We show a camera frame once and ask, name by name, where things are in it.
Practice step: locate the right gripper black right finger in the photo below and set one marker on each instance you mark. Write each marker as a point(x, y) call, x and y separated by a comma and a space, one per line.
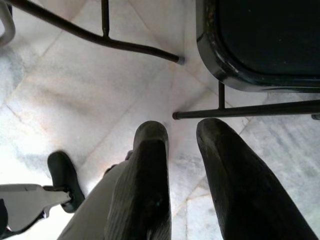
point(240, 190)

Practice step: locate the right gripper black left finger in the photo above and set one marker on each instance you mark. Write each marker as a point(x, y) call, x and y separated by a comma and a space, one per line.
point(147, 190)

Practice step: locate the light grey robot right leg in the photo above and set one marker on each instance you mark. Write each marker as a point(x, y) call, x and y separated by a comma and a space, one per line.
point(100, 200)

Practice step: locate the black chair seat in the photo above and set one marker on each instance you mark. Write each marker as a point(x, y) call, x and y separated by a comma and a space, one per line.
point(262, 37)

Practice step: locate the grey curved metal tube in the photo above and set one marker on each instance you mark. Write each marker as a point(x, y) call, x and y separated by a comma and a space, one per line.
point(11, 32)

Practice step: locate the black chair leg frame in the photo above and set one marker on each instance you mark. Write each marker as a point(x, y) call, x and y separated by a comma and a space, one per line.
point(250, 110)

